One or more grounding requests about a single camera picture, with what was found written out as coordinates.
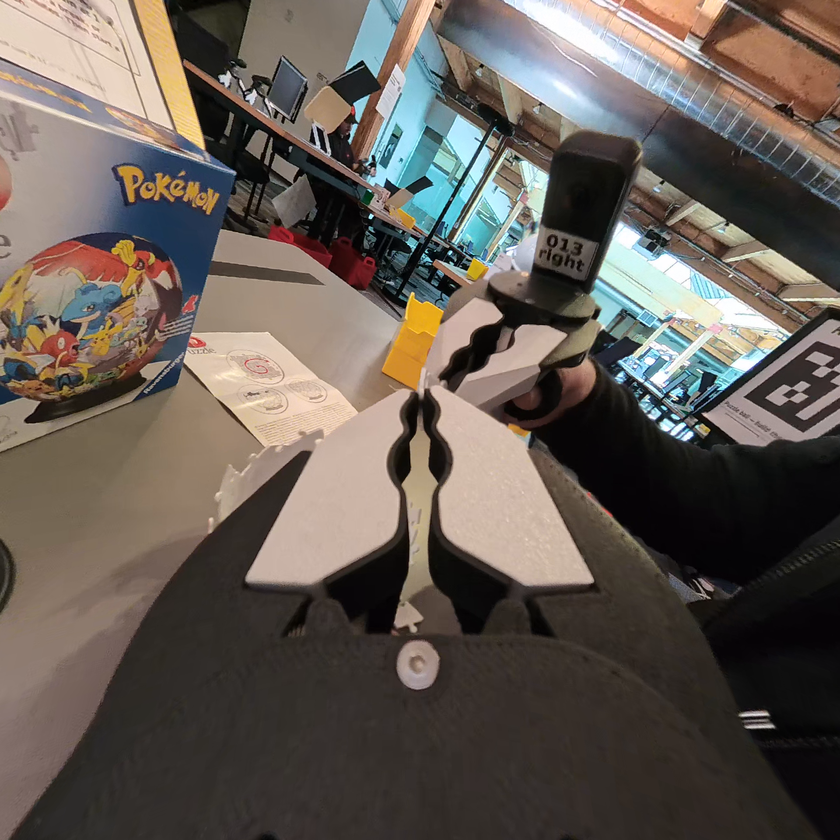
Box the white instruction sheet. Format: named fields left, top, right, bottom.
left=184, top=331, right=358, bottom=448

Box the red plastic bin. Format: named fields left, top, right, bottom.
left=328, top=238, right=376, bottom=290
left=269, top=225, right=332, bottom=266

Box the half-built cartoon puzzle ball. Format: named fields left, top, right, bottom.
left=209, top=428, right=429, bottom=636

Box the person's black jacket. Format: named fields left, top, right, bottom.
left=682, top=525, right=840, bottom=840

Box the blue puzzle box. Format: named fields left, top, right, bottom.
left=0, top=59, right=237, bottom=454

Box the silver ventilation duct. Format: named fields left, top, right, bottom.
left=436, top=0, right=840, bottom=198

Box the white board with yellow edge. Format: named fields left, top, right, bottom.
left=0, top=0, right=206, bottom=151

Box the yellow plastic bin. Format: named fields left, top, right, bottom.
left=382, top=292, right=444, bottom=391

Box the person's right forearm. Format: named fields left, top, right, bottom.
left=535, top=361, right=840, bottom=585

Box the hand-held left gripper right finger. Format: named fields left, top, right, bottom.
left=423, top=386, right=597, bottom=634

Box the black light stand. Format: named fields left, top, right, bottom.
left=392, top=104, right=521, bottom=309

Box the black and white tag sign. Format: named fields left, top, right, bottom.
left=696, top=307, right=840, bottom=448

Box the white paper sheet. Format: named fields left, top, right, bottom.
left=272, top=177, right=317, bottom=228

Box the black computer monitor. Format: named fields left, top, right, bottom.
left=266, top=56, right=308, bottom=123

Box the wooden pillar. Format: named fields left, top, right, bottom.
left=351, top=0, right=437, bottom=165

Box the person's right hand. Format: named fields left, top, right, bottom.
left=508, top=357, right=598, bottom=431

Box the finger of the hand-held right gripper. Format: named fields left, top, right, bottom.
left=427, top=301, right=505, bottom=389
left=438, top=325, right=568, bottom=421

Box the long wooden table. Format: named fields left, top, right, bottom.
left=184, top=59, right=460, bottom=263

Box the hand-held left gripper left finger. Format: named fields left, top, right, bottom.
left=244, top=388, right=421, bottom=634

